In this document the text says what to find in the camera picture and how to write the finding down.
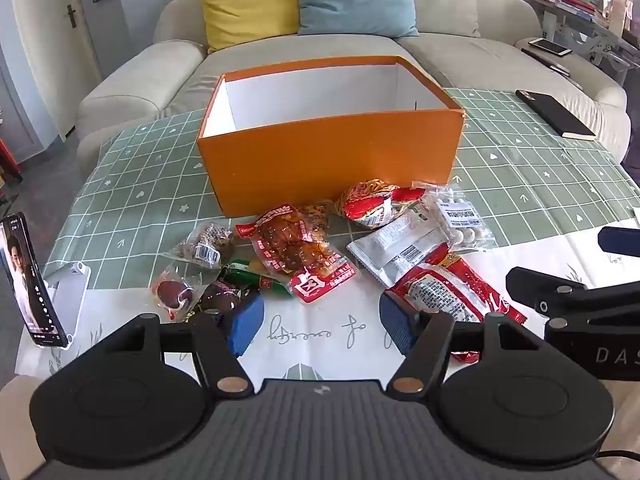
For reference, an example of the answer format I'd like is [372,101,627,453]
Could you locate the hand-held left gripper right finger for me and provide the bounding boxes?
[379,290,532,397]

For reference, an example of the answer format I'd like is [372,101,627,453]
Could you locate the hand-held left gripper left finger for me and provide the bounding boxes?
[120,291,266,397]

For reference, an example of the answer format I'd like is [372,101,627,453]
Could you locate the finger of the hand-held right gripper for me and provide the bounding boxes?
[505,266,640,320]
[597,226,640,262]

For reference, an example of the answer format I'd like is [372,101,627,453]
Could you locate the clear packet of dark plum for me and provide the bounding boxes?
[192,280,251,318]
[150,265,198,321]

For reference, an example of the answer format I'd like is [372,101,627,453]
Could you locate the green sausage stick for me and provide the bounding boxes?
[220,258,296,298]

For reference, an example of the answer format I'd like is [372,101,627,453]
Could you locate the red sausage packet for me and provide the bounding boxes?
[382,247,528,363]

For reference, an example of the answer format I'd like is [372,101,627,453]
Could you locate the white and grey snack packet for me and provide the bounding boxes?
[346,205,453,288]

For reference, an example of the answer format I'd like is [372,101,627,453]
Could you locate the red packet of braised meat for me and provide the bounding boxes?
[235,203,361,305]

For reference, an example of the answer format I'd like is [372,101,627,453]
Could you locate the clear packet of brown snacks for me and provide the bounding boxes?
[162,221,236,268]

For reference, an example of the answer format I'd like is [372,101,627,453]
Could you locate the clear packet of white balls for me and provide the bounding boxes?
[425,185,498,251]

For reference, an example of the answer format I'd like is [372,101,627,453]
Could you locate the red and white snack packet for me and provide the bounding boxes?
[334,179,401,231]

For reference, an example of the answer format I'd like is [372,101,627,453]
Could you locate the small red snack packet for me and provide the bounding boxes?
[390,186,431,216]

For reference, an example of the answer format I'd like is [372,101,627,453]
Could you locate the orange cardboard box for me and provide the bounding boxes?
[196,55,466,218]

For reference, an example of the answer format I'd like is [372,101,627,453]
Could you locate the black notebook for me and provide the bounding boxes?
[515,89,598,142]

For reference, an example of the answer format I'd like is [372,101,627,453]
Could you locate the white phone stand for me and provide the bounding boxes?
[42,262,93,346]

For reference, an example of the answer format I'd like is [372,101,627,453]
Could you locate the white smartphone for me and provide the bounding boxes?
[528,37,573,57]

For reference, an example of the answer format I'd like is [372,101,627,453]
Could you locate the black smartphone playing video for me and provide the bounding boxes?
[0,212,68,348]

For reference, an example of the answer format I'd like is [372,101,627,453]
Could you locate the cluttered white rack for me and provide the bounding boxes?
[527,0,640,86]

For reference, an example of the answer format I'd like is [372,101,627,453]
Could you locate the beige sofa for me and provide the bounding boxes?
[75,0,631,181]

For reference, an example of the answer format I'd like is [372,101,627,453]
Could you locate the yellow pillow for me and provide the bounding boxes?
[192,0,301,56]

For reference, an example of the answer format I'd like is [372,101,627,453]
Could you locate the white door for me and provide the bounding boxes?
[10,0,106,141]

